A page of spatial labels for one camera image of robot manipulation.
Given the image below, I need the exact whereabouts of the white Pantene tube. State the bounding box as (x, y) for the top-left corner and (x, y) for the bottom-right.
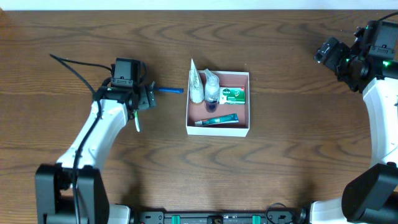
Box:
(189, 59), (204, 104)

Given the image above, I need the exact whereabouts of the clear pump bottle dark liquid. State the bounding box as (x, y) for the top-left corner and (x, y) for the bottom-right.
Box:
(204, 69), (220, 113)

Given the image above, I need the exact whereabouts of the green Dettol soap box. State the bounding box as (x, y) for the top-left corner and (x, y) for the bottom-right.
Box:
(219, 87), (246, 105)

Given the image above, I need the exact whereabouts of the green white toothpaste tube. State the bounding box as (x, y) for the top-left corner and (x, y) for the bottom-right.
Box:
(195, 113), (239, 127)

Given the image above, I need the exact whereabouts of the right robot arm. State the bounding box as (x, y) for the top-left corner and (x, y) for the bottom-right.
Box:
(308, 37), (397, 223)

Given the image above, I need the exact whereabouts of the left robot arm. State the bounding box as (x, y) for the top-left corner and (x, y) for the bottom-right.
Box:
(35, 84), (156, 224)

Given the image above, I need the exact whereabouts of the blue disposable razor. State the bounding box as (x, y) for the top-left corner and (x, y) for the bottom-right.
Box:
(150, 82), (184, 93)

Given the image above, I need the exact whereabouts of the green white toothbrush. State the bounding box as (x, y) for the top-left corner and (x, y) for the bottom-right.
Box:
(134, 110), (141, 133)

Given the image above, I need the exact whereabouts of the white cardboard box pink inside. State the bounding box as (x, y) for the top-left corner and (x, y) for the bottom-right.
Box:
(185, 71), (251, 137)

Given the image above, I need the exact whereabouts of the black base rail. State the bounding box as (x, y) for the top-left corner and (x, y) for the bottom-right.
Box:
(128, 203), (310, 224)

